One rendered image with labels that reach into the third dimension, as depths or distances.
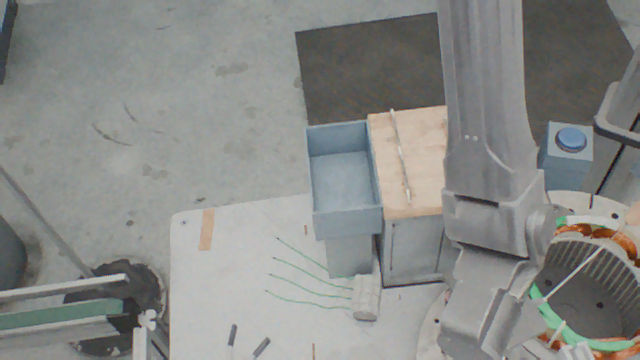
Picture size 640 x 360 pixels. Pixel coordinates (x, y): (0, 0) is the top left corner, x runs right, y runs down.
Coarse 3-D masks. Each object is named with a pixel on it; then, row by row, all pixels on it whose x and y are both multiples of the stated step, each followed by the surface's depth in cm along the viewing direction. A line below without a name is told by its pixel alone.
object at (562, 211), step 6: (546, 204) 91; (552, 204) 91; (558, 204) 91; (558, 210) 90; (564, 210) 90; (558, 216) 90; (516, 348) 80; (522, 348) 80; (510, 354) 79; (516, 354) 79; (522, 354) 79; (528, 354) 79
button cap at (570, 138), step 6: (564, 132) 104; (570, 132) 104; (576, 132) 104; (558, 138) 105; (564, 138) 104; (570, 138) 104; (576, 138) 103; (582, 138) 103; (564, 144) 103; (570, 144) 103; (576, 144) 103; (582, 144) 103
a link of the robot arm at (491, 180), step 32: (448, 0) 44; (480, 0) 43; (512, 0) 45; (448, 32) 46; (480, 32) 44; (512, 32) 46; (448, 64) 47; (480, 64) 45; (512, 64) 47; (448, 96) 49; (480, 96) 47; (512, 96) 48; (448, 128) 50; (480, 128) 48; (512, 128) 49; (448, 160) 51; (480, 160) 49; (512, 160) 49; (448, 192) 53; (480, 192) 51; (512, 192) 50; (448, 224) 55; (480, 224) 53; (512, 224) 51
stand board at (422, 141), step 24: (384, 120) 105; (408, 120) 105; (432, 120) 105; (384, 144) 103; (408, 144) 103; (432, 144) 102; (384, 168) 100; (408, 168) 100; (432, 168) 100; (384, 192) 98; (432, 192) 97; (384, 216) 97; (408, 216) 97
